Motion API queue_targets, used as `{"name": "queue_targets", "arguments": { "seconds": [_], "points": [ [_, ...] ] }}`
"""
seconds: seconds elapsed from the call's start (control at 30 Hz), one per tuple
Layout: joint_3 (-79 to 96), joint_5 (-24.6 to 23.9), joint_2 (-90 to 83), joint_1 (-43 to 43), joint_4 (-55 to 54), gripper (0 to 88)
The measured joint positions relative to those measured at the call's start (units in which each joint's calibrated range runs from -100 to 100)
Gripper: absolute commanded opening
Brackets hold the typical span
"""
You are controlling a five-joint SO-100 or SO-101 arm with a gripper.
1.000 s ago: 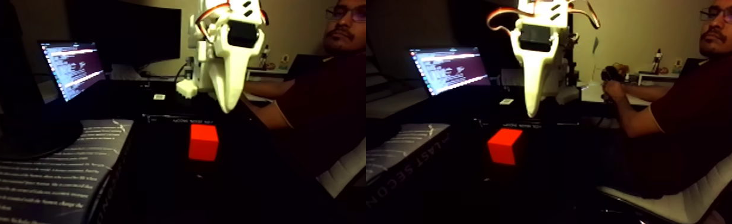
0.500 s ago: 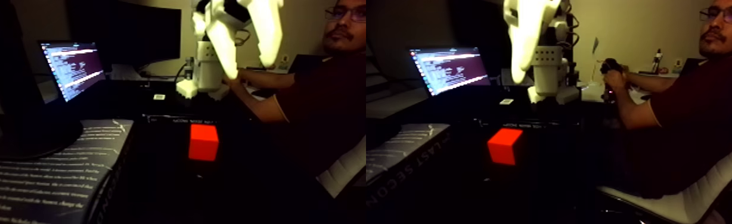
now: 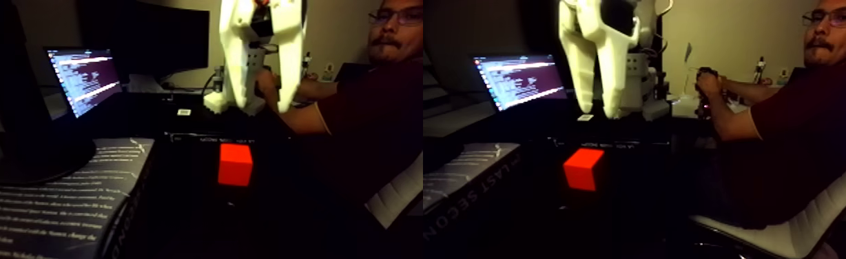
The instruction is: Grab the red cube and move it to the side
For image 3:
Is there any red cube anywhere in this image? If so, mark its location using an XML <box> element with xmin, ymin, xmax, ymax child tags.
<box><xmin>218</xmin><ymin>143</ymin><xmax>254</xmax><ymax>187</ymax></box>

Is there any dark leader arm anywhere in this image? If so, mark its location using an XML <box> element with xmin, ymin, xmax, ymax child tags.
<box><xmin>694</xmin><ymin>66</ymin><xmax>721</xmax><ymax>118</ymax></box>

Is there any person's left hand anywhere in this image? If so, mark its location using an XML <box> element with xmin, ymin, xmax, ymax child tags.
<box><xmin>256</xmin><ymin>67</ymin><xmax>284</xmax><ymax>111</ymax></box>

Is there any black case with lettered strip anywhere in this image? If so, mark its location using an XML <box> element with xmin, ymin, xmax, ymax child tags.
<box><xmin>163</xmin><ymin>130</ymin><xmax>301</xmax><ymax>211</ymax></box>

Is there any person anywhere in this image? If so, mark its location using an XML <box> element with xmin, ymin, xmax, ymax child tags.
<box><xmin>256</xmin><ymin>0</ymin><xmax>424</xmax><ymax>211</ymax></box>

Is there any open laptop with lit screen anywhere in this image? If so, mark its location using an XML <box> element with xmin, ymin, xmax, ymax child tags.
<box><xmin>45</xmin><ymin>47</ymin><xmax>124</xmax><ymax>121</ymax></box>

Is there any black monitor with round stand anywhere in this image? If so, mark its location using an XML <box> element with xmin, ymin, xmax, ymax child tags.
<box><xmin>0</xmin><ymin>0</ymin><xmax>99</xmax><ymax>186</ymax></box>

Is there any black box with white text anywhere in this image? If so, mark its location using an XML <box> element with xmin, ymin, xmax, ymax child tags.
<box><xmin>0</xmin><ymin>137</ymin><xmax>156</xmax><ymax>259</ymax></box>

